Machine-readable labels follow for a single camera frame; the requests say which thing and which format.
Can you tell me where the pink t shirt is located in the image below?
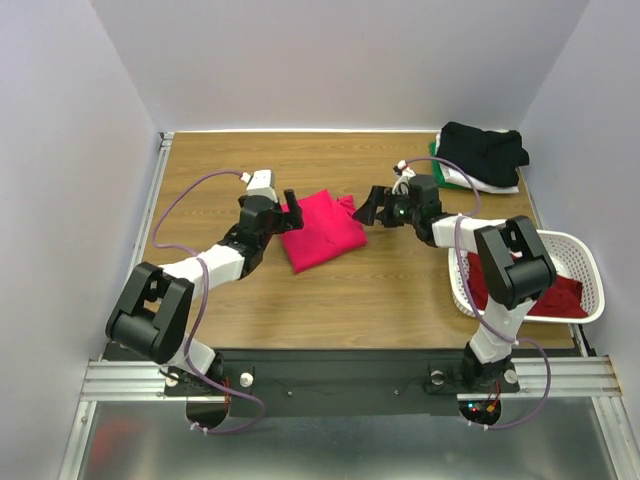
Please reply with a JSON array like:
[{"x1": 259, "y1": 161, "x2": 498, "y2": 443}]
[{"x1": 280, "y1": 190, "x2": 368, "y2": 274}]

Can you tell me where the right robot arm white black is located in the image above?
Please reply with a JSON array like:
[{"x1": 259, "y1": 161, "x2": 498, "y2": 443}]
[{"x1": 352, "y1": 173, "x2": 557, "y2": 389}]

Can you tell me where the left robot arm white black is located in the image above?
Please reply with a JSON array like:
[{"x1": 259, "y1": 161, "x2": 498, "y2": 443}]
[{"x1": 105, "y1": 189, "x2": 303, "y2": 393}]

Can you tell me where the folded green t shirt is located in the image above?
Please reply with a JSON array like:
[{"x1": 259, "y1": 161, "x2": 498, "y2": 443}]
[{"x1": 429, "y1": 141, "x2": 457, "y2": 189}]

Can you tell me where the folded white t shirt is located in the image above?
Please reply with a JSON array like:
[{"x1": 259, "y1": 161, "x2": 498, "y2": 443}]
[{"x1": 433, "y1": 132, "x2": 520, "y2": 195}]

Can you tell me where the folded black t shirt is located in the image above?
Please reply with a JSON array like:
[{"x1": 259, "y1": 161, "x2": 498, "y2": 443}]
[{"x1": 434, "y1": 120, "x2": 530, "y2": 188}]

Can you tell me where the white plastic laundry basket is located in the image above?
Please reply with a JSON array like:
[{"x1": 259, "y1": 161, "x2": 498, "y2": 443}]
[{"x1": 448, "y1": 230, "x2": 605, "y2": 324}]

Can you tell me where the dark red t shirt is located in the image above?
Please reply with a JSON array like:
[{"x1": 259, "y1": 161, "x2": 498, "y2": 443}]
[{"x1": 467, "y1": 253, "x2": 588, "y2": 319}]

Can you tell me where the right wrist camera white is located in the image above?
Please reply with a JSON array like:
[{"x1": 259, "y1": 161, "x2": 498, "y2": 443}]
[{"x1": 392, "y1": 160, "x2": 416, "y2": 195}]

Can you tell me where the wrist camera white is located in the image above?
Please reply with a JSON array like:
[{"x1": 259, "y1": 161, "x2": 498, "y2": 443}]
[
  {"x1": 392, "y1": 160, "x2": 416, "y2": 195},
  {"x1": 240, "y1": 169, "x2": 279, "y2": 203}
]

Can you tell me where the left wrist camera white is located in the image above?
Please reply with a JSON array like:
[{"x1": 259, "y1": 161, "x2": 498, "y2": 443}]
[{"x1": 240, "y1": 169, "x2": 279, "y2": 203}]

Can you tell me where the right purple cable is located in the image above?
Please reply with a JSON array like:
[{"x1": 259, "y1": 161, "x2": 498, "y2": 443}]
[{"x1": 399, "y1": 155, "x2": 554, "y2": 431}]

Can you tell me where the purple cable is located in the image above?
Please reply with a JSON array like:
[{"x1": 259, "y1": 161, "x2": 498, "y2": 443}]
[
  {"x1": 152, "y1": 169, "x2": 266, "y2": 435},
  {"x1": 399, "y1": 155, "x2": 554, "y2": 431}
]

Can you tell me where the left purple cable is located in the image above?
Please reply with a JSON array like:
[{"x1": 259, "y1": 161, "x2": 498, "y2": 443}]
[{"x1": 152, "y1": 169, "x2": 266, "y2": 435}]

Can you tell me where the left aluminium rail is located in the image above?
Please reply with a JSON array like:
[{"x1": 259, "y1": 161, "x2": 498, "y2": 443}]
[{"x1": 102, "y1": 131, "x2": 175, "y2": 361}]

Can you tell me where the aluminium rail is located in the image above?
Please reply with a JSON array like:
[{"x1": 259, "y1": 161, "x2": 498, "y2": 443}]
[
  {"x1": 80, "y1": 357, "x2": 622, "y2": 402},
  {"x1": 102, "y1": 131, "x2": 175, "y2": 361}
]

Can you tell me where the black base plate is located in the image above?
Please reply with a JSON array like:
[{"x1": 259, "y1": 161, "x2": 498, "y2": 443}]
[{"x1": 163, "y1": 349, "x2": 520, "y2": 424}]

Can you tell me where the front aluminium rail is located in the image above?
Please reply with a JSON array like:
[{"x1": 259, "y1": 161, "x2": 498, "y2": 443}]
[{"x1": 80, "y1": 357, "x2": 622, "y2": 402}]

